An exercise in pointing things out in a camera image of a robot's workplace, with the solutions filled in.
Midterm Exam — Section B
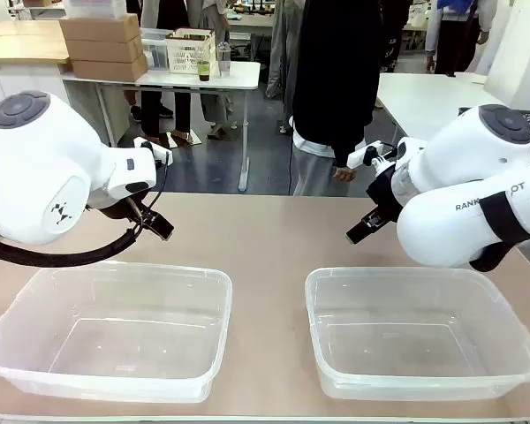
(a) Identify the white storage box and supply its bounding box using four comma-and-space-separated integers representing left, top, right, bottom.
64, 0, 127, 20

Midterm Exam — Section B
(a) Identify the white folding table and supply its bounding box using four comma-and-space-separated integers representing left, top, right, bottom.
61, 60, 262, 193

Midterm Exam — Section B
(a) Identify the cup with dark drink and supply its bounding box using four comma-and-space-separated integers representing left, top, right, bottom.
196, 43, 212, 83

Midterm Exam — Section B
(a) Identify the bystander in grey coat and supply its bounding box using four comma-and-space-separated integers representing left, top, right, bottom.
200, 0, 231, 140

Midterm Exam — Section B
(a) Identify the clear storage box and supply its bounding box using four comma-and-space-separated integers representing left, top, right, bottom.
140, 27, 174, 72

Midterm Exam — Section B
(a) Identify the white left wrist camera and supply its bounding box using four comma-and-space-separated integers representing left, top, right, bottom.
132, 137, 174, 167

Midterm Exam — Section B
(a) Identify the clear lidded cup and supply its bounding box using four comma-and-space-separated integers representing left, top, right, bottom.
216, 41, 233, 79

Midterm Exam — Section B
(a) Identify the bystander in black trousers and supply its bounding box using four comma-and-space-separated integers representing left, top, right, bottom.
127, 0, 193, 139

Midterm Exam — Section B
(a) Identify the person's left hand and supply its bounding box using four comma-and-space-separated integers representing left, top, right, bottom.
332, 164, 359, 183

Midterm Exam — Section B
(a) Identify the person in black sweater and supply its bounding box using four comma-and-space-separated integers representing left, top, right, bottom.
289, 0, 383, 197

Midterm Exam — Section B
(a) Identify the white lattice crate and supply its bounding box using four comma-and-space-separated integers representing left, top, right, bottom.
164, 27, 217, 76

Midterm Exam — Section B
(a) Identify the black strap on arm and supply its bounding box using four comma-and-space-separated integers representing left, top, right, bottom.
469, 192, 530, 273

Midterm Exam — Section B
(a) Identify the clear plastic bin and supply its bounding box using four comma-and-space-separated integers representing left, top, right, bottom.
304, 266, 530, 401
0, 261, 234, 405

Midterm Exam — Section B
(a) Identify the bystander in white jacket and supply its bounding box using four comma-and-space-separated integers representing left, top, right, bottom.
425, 0, 492, 77

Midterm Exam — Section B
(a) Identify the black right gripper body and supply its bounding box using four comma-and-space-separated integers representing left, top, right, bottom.
365, 160, 406, 223

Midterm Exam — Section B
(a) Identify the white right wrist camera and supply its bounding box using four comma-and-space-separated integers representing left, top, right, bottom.
347, 140, 399, 170

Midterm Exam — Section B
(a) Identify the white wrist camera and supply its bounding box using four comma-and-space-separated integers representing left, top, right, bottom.
347, 140, 399, 170
132, 137, 174, 167

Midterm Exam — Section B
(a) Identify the white side table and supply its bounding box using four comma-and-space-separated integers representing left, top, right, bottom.
375, 72, 510, 148

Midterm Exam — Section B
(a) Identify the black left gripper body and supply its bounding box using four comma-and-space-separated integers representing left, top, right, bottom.
99, 196, 155, 225

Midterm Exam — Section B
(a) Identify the large cardboard box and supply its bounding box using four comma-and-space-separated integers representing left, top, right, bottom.
58, 13, 142, 45

